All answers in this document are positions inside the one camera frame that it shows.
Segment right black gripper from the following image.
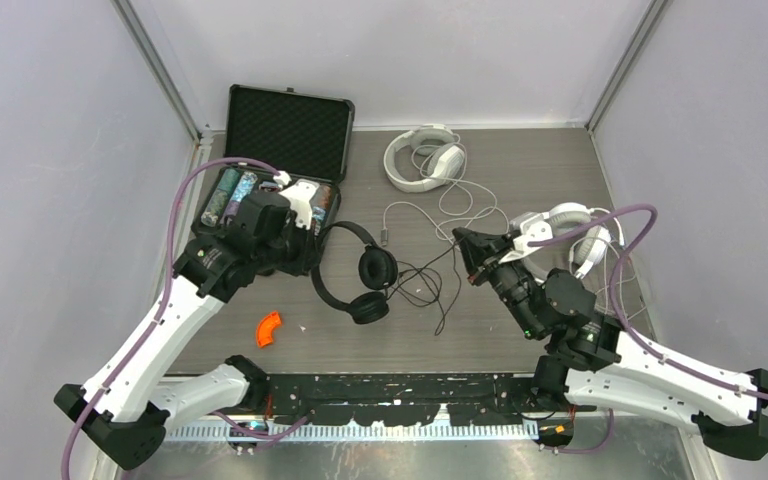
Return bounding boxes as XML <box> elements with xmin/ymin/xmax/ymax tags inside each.
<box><xmin>454</xmin><ymin>226</ymin><xmax>544</xmax><ymax>337</ymax></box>

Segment black wired headphones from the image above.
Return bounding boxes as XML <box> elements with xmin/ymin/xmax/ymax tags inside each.
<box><xmin>309</xmin><ymin>220</ymin><xmax>471</xmax><ymax>337</ymax></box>

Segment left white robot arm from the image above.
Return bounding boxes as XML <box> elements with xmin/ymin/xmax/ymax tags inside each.
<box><xmin>54</xmin><ymin>186</ymin><xmax>317</xmax><ymax>471</ymax></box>

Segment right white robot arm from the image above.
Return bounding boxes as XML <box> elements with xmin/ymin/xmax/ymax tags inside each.
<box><xmin>453</xmin><ymin>227</ymin><xmax>768</xmax><ymax>461</ymax></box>

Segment white grey headphones at right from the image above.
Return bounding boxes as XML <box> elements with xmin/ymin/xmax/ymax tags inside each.
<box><xmin>523</xmin><ymin>201</ymin><xmax>638</xmax><ymax>319</ymax></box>

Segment white headphones at back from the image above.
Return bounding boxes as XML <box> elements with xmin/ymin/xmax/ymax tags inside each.
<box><xmin>379</xmin><ymin>123</ymin><xmax>509</xmax><ymax>254</ymax></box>

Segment black poker chip case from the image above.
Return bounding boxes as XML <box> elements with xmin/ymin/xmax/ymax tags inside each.
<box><xmin>190</xmin><ymin>84</ymin><xmax>356</xmax><ymax>266</ymax></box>

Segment orange curved plastic piece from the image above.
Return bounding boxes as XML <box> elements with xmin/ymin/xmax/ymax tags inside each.
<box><xmin>255</xmin><ymin>311</ymin><xmax>283</xmax><ymax>349</ymax></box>

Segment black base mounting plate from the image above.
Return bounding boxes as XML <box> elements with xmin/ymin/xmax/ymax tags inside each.
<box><xmin>202</xmin><ymin>372</ymin><xmax>597</xmax><ymax>429</ymax></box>

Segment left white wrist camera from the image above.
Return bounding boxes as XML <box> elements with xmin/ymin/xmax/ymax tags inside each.
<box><xmin>273</xmin><ymin>170</ymin><xmax>320</xmax><ymax>230</ymax></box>

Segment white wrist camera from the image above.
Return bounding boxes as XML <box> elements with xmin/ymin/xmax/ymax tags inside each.
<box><xmin>273</xmin><ymin>170</ymin><xmax>320</xmax><ymax>230</ymax></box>
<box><xmin>502</xmin><ymin>212</ymin><xmax>554</xmax><ymax>263</ymax></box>

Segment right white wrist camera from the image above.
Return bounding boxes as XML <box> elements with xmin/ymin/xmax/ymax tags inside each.
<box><xmin>502</xmin><ymin>212</ymin><xmax>554</xmax><ymax>263</ymax></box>

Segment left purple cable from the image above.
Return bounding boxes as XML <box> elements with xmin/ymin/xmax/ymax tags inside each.
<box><xmin>59</xmin><ymin>156</ymin><xmax>286</xmax><ymax>480</ymax></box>

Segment purple cable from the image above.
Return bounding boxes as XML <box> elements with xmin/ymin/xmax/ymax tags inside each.
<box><xmin>59</xmin><ymin>156</ymin><xmax>286</xmax><ymax>480</ymax></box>
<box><xmin>529</xmin><ymin>203</ymin><xmax>768</xmax><ymax>458</ymax></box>

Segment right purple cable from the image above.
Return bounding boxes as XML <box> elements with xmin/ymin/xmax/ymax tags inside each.
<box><xmin>529</xmin><ymin>203</ymin><xmax>768</xmax><ymax>458</ymax></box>

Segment aluminium slotted rail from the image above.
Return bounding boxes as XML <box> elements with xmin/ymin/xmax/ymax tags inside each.
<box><xmin>164</xmin><ymin>417</ymin><xmax>539</xmax><ymax>443</ymax></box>

